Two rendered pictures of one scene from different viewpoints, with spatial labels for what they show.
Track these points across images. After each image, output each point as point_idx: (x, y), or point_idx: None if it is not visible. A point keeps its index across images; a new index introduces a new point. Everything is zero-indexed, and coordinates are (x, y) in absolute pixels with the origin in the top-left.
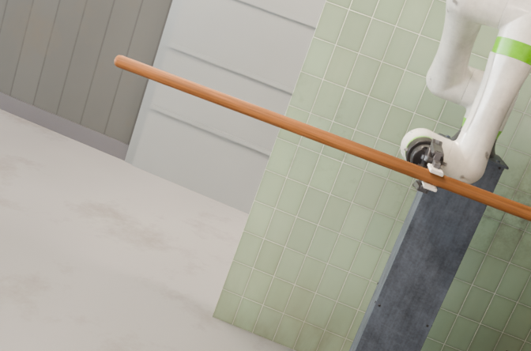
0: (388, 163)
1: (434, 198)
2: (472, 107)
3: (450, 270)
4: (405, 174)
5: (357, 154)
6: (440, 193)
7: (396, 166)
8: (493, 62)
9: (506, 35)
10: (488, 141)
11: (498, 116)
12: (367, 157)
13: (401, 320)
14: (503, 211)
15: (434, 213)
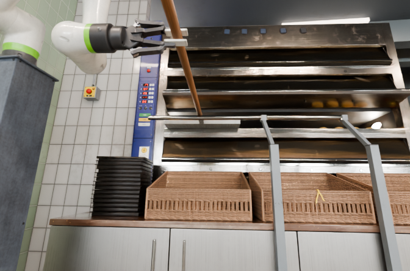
0: (176, 15)
1: (16, 105)
2: (89, 17)
3: (33, 166)
4: (177, 28)
5: None
6: (19, 101)
7: (177, 19)
8: None
9: None
10: None
11: None
12: (172, 4)
13: (0, 233)
14: (186, 67)
15: (17, 118)
